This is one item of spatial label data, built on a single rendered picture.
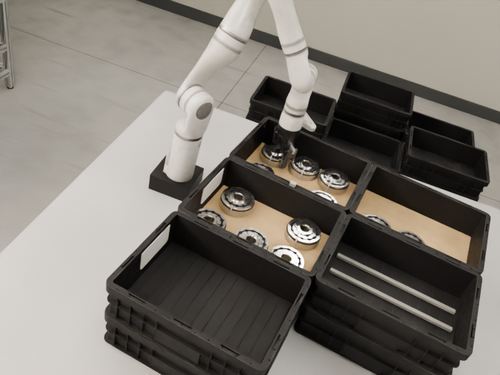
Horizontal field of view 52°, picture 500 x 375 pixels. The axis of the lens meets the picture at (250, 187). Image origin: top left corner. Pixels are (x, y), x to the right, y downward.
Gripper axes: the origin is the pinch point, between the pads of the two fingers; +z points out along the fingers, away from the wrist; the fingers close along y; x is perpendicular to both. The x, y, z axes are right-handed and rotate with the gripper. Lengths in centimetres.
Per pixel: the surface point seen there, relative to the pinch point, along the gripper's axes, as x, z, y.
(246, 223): -21.3, 2.2, 25.7
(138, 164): -43.0, 15.2, -19.9
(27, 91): -74, 85, -182
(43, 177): -71, 85, -99
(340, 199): 14.4, 2.3, 19.7
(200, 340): -49, -7, 65
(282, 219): -9.5, 2.2, 25.5
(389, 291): 10, 2, 57
